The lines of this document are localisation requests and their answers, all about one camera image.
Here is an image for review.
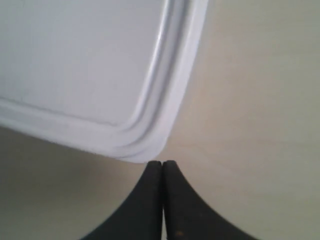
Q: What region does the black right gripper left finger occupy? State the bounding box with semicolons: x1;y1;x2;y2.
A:
83;161;163;240

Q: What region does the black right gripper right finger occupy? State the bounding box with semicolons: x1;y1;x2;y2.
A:
162;160;253;240

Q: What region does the white lidded plastic container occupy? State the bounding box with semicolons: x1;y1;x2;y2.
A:
0;0;208;163

